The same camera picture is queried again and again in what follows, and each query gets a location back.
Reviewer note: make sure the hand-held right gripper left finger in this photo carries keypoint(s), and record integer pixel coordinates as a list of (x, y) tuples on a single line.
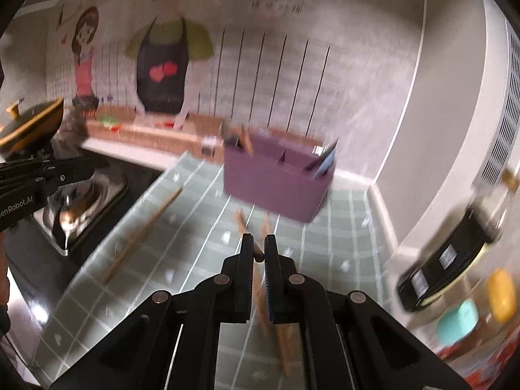
[(243, 276)]

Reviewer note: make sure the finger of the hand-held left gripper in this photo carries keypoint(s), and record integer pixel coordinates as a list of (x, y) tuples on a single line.
[(69, 167), (28, 182)]

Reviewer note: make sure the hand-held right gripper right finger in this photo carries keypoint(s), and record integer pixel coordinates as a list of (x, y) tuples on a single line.
[(270, 276)]

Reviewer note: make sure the purple plastic utensil holder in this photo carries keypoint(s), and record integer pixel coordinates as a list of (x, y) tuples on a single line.
[(276, 187)]

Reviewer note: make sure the blue plastic spoon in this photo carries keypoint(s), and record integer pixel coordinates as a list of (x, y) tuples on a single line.
[(326, 164)]

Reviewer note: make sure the gas stove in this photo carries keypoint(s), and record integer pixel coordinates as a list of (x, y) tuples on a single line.
[(81, 207)]

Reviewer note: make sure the black wok with lid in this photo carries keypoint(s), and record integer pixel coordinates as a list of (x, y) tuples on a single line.
[(32, 124)]

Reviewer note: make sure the green checked tablecloth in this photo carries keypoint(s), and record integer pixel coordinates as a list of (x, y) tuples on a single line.
[(183, 260)]

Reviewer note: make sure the dark soy sauce bottle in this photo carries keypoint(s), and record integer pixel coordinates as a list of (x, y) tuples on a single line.
[(447, 260)]

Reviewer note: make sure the salt shaker with teal cap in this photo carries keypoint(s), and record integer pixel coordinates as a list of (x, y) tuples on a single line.
[(457, 321)]

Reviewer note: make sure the chili flake jar yellow lid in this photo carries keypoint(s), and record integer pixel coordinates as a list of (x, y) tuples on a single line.
[(501, 294)]

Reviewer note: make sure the plastic bottle with orange cap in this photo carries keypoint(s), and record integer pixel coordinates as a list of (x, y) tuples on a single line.
[(491, 363)]

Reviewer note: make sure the white vent grille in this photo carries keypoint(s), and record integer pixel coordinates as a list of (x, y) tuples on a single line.
[(505, 122)]

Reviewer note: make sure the cartoon couple wall sticker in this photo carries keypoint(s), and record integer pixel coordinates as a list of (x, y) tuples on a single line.
[(183, 48)]

